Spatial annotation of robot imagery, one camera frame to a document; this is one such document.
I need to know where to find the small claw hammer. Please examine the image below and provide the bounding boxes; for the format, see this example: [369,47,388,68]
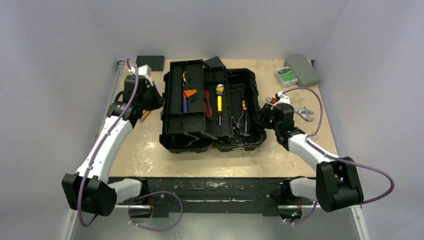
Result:
[237,112,252,137]

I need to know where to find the grey plastic case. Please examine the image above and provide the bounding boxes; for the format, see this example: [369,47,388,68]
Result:
[284,54,322,87]

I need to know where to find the orange hex key set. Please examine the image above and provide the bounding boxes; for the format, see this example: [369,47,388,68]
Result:
[183,84,198,103]

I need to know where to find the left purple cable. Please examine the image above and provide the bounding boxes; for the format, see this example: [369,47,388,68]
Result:
[76,58,140,228]

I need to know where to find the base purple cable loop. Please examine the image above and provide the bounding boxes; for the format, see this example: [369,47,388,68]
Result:
[128,191,184,233]

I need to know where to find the flat black rectangular box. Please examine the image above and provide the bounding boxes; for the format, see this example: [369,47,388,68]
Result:
[203,56,225,68]

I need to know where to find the red black utility knife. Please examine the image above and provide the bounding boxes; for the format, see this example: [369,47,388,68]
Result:
[203,90,213,121]

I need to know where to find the black plastic toolbox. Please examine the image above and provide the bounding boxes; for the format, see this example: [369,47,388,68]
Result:
[159,59,267,154]

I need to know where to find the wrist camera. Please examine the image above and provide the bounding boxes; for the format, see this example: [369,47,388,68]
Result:
[128,64,153,85]
[274,91,291,105]

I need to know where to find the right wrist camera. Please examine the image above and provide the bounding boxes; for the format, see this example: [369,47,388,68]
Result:
[274,91,291,105]

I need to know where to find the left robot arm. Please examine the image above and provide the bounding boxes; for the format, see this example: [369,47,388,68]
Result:
[61,74,164,217]

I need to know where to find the yellow handled pliers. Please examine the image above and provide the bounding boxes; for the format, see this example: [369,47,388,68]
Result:
[231,100,248,130]

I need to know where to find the blue red screwdriver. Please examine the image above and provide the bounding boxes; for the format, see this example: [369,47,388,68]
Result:
[182,92,189,113]

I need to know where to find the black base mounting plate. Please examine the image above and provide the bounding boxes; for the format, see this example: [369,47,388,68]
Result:
[115,177,313,219]

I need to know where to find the green white small box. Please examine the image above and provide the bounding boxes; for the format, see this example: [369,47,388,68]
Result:
[274,66,298,88]

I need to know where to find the black network switch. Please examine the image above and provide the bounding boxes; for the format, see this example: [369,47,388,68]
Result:
[136,55,165,72]

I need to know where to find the yellow hex key set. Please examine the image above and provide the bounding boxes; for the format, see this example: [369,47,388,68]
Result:
[215,84,225,96]

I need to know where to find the yellow handled screwdriver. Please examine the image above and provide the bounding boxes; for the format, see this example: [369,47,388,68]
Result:
[217,95,223,126]

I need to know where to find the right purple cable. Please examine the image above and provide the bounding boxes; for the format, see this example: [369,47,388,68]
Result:
[279,87,396,205]

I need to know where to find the yellow black screwdriver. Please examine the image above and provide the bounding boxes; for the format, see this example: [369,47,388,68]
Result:
[182,71,188,87]

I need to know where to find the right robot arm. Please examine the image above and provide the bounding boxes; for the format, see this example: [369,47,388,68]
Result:
[255,103,364,212]

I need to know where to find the aluminium frame rail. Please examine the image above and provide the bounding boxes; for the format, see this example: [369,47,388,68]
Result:
[93,60,126,150]

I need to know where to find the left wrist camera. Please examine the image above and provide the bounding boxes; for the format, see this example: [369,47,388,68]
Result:
[128,64,153,85]

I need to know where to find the yellow utility knife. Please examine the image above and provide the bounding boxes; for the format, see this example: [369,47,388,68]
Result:
[139,110,151,122]

